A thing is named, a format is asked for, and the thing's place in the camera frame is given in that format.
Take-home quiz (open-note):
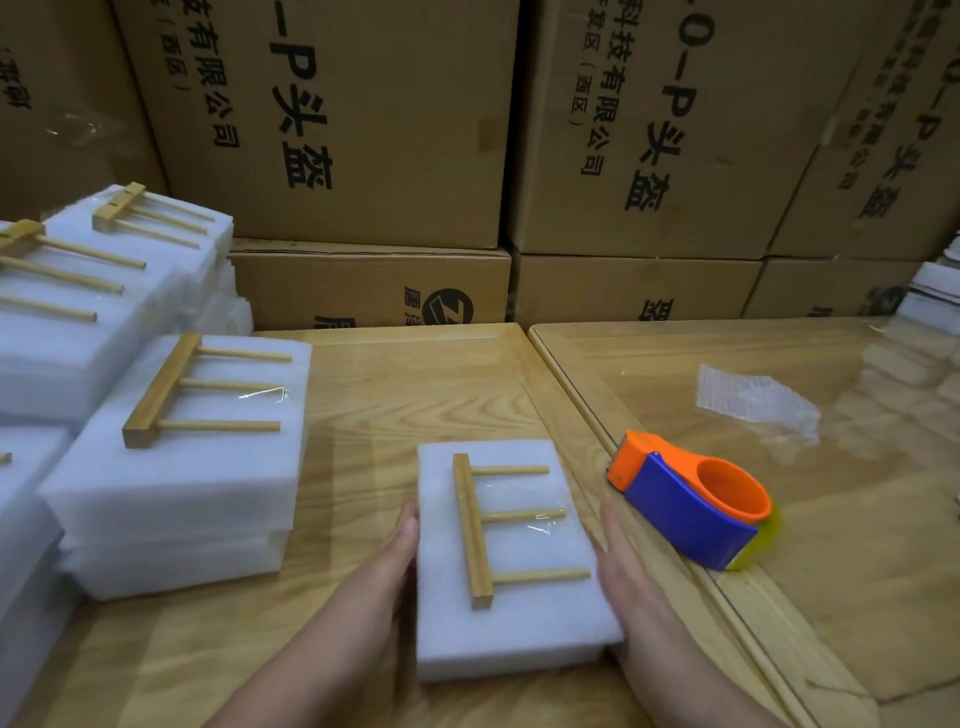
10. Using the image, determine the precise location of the person's left hand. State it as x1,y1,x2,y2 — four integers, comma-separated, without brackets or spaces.
342,499,422,677

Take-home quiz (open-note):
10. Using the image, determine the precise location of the person's right hand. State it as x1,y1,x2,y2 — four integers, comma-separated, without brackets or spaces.
594,495,704,695

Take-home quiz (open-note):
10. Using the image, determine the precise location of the orange and blue tape dispenser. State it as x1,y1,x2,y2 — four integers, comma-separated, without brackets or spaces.
606,430,779,572

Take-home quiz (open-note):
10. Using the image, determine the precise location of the person's left forearm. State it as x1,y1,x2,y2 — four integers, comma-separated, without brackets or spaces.
210,630,404,728

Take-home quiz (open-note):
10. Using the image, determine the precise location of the clear plastic wrap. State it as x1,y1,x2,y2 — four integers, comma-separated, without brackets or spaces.
694,363,824,443

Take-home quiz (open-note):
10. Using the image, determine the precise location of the stack of brown cardboard boxes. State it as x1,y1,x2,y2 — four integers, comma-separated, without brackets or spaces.
0,0,960,332

